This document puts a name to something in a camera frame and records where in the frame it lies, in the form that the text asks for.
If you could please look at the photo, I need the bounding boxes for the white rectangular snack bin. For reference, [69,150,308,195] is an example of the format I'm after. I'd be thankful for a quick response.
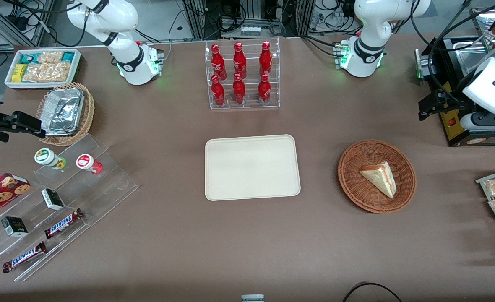
[4,48,83,90]

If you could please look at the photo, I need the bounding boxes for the red cola bottle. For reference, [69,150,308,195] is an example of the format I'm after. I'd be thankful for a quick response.
[258,73,272,104]
[232,42,247,80]
[211,75,226,107]
[211,44,227,81]
[259,41,273,78]
[232,73,246,104]

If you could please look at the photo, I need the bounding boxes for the black food warmer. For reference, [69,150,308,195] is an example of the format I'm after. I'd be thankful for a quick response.
[414,8,495,148]

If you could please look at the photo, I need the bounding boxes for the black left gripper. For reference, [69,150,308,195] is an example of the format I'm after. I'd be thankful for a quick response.
[418,90,477,122]

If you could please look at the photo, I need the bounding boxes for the red lid snack cup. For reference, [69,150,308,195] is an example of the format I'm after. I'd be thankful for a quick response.
[76,154,104,175]

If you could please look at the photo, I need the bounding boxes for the red plaid cookie box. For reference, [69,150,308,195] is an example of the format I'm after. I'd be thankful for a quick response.
[0,172,31,224]

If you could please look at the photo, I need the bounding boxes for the Snickers chocolate bar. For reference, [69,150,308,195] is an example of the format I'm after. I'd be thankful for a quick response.
[44,208,85,240]
[2,241,47,274]

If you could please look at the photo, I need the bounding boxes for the tan wicker basket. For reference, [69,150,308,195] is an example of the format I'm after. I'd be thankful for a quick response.
[36,82,95,147]

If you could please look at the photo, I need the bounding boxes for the green lid snack cup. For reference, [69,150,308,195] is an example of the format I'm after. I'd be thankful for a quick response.
[34,148,67,170]

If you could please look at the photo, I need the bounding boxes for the stacked aluminium foil trays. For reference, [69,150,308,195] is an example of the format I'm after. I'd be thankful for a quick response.
[40,88,85,136]

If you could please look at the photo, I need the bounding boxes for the small black carton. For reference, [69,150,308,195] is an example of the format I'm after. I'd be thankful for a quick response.
[41,188,65,211]
[1,216,29,238]

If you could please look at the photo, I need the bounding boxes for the clear acrylic bottle rack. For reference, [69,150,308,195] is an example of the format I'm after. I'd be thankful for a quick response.
[205,37,281,111]

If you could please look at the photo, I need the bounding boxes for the yellow snack box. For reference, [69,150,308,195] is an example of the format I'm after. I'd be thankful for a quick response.
[12,63,29,83]

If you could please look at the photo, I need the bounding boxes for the triangle sandwich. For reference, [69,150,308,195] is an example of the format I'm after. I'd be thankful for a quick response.
[359,161,398,199]

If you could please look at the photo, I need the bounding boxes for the black looped cable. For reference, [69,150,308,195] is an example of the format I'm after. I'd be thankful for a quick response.
[341,281,404,302]

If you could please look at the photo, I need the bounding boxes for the brown round wicker basket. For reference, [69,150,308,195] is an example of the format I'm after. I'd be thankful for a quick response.
[338,139,417,214]

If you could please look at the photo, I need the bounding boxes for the beige plastic tray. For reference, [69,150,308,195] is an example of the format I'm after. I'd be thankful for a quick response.
[204,134,302,202]

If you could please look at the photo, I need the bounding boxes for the steel warmer pan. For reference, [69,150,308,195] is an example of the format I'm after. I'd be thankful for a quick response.
[455,40,495,77]

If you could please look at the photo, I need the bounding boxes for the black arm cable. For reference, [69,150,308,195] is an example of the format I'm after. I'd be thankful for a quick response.
[410,0,495,106]

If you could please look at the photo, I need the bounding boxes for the clear acrylic stepped stand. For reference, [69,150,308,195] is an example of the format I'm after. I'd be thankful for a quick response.
[0,133,139,283]

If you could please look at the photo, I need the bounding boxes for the clear cracker bag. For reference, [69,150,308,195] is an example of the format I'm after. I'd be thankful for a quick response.
[22,62,71,83]
[37,51,64,65]

